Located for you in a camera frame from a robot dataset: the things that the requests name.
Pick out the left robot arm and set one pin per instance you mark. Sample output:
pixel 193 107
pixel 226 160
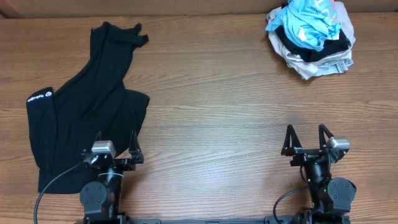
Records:
pixel 101 198

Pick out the grey patterned garment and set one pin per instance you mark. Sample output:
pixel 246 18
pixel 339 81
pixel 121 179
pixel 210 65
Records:
pixel 334 67

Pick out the black t-shirt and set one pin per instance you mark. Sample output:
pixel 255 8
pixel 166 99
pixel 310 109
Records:
pixel 63 123

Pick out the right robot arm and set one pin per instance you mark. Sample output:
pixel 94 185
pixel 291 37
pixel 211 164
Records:
pixel 331 197

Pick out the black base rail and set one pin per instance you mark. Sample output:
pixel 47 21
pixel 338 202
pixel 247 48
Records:
pixel 266 220

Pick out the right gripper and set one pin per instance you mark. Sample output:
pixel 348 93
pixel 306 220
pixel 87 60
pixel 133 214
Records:
pixel 305 154

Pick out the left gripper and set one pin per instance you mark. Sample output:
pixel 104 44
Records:
pixel 123 161

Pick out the light blue garment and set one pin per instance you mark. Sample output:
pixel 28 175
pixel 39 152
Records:
pixel 308 23

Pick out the beige garment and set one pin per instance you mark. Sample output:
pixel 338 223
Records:
pixel 305 61

